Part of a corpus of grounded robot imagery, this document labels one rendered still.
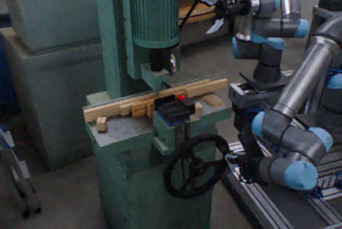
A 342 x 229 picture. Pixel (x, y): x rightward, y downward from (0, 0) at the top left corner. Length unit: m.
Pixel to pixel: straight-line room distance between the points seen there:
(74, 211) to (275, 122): 1.55
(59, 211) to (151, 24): 1.46
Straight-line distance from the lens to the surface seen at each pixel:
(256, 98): 1.90
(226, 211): 2.22
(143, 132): 1.29
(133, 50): 1.40
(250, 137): 1.10
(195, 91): 1.52
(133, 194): 1.46
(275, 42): 1.83
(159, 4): 1.20
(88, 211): 2.25
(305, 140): 1.02
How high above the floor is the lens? 1.66
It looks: 30 degrees down
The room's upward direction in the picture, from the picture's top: straight up
